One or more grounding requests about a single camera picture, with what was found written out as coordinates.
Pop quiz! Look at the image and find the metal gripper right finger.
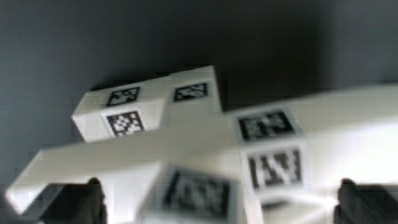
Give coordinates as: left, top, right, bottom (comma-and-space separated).
333, 179, 398, 224

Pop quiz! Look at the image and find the white chair back frame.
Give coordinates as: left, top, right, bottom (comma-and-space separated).
5, 84, 398, 224

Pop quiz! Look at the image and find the white chair leg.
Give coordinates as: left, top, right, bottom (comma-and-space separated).
70, 66, 221, 142

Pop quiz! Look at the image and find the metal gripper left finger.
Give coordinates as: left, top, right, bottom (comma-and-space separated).
19, 177, 106, 224

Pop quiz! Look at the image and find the white tagged cube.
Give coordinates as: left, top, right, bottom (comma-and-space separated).
140, 167, 239, 224
230, 105, 310, 200

